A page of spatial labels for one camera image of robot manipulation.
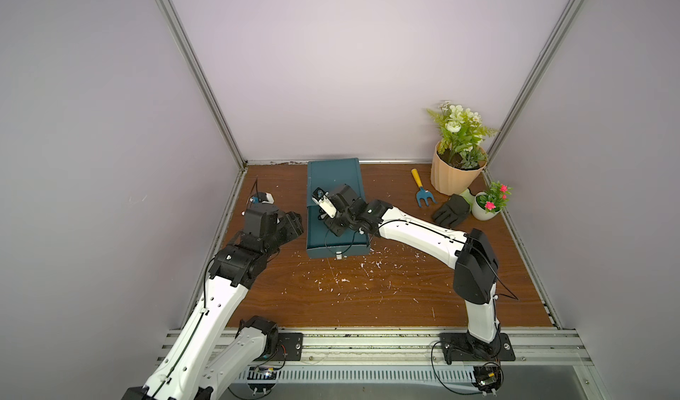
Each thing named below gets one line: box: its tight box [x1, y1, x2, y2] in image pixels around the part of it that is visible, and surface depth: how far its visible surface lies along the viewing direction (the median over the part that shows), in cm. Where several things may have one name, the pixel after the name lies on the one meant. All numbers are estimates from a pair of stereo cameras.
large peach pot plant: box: [426, 100, 498, 196], surface depth 97 cm
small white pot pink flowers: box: [471, 180, 514, 222], surface depth 93 cm
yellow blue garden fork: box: [410, 168, 438, 208], surface depth 112 cm
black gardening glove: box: [432, 193, 471, 230], surface depth 103 cm
